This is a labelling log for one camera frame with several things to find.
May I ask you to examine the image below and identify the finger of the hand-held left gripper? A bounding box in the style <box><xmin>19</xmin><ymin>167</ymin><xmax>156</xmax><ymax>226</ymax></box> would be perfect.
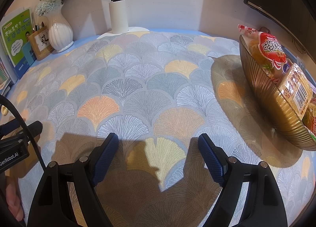
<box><xmin>0</xmin><ymin>120</ymin><xmax>43</xmax><ymax>141</ymax></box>

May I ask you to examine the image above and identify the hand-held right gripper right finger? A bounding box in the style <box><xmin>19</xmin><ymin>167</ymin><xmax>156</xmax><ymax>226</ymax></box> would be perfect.
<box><xmin>198</xmin><ymin>133</ymin><xmax>288</xmax><ymax>227</ymax></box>

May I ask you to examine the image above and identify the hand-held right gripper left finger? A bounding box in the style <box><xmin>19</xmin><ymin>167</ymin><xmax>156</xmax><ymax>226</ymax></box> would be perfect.
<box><xmin>27</xmin><ymin>133</ymin><xmax>119</xmax><ymax>227</ymax></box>

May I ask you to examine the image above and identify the brown ribbed glass bowl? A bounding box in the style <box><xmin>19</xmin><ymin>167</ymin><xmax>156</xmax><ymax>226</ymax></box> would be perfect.
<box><xmin>239</xmin><ymin>35</ymin><xmax>316</xmax><ymax>151</ymax></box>

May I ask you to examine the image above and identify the orange print rice cake pack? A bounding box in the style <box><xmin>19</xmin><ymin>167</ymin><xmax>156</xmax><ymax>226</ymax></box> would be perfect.
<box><xmin>302</xmin><ymin>104</ymin><xmax>316</xmax><ymax>141</ymax></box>

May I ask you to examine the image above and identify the red label clear snack pack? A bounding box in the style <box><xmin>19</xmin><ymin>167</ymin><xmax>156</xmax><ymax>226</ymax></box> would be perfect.
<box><xmin>237</xmin><ymin>24</ymin><xmax>294</xmax><ymax>84</ymax></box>

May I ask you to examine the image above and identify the person's left hand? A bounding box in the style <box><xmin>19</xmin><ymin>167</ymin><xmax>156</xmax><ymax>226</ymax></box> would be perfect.
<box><xmin>5</xmin><ymin>183</ymin><xmax>25</xmax><ymax>222</ymax></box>

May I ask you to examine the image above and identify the stack of books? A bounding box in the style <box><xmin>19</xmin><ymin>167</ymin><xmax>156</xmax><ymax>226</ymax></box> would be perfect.
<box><xmin>0</xmin><ymin>57</ymin><xmax>15</xmax><ymax>96</ymax></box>

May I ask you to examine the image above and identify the blue card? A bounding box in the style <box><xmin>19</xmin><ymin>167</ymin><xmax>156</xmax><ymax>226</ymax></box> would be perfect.
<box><xmin>22</xmin><ymin>43</ymin><xmax>37</xmax><ymax>66</ymax></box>

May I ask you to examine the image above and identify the wooden pen holder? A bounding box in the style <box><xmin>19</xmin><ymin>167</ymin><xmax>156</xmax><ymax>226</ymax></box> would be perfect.
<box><xmin>28</xmin><ymin>26</ymin><xmax>55</xmax><ymax>61</ymax></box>

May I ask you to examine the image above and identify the green cover book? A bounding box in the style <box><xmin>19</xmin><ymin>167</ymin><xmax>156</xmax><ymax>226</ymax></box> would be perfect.
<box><xmin>0</xmin><ymin>7</ymin><xmax>34</xmax><ymax>79</ymax></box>

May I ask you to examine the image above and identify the fan pattern table mat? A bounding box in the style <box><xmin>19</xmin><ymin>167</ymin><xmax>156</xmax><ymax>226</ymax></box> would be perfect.
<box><xmin>0</xmin><ymin>29</ymin><xmax>316</xmax><ymax>227</ymax></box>

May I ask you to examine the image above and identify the white ribbed vase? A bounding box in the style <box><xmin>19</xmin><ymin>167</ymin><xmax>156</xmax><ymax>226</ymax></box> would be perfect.
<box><xmin>46</xmin><ymin>3</ymin><xmax>74</xmax><ymax>53</ymax></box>

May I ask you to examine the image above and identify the white desk lamp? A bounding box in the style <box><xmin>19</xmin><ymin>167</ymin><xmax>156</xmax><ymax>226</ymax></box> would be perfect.
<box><xmin>96</xmin><ymin>0</ymin><xmax>150</xmax><ymax>40</ymax></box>

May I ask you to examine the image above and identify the black cable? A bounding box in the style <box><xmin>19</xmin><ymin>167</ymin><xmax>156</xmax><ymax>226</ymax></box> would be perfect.
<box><xmin>0</xmin><ymin>95</ymin><xmax>47</xmax><ymax>170</ymax></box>

